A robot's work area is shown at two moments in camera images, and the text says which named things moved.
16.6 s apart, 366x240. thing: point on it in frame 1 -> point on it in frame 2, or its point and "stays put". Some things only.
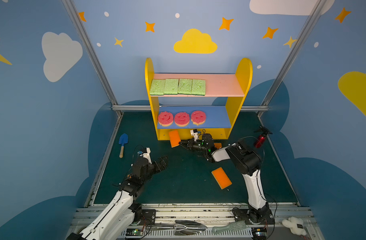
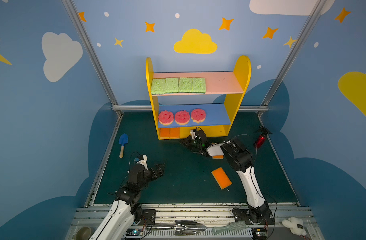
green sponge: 185,86 stays put
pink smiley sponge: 198,117 stays put
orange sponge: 174,138 -> 165,132
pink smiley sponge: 165,118 stays put
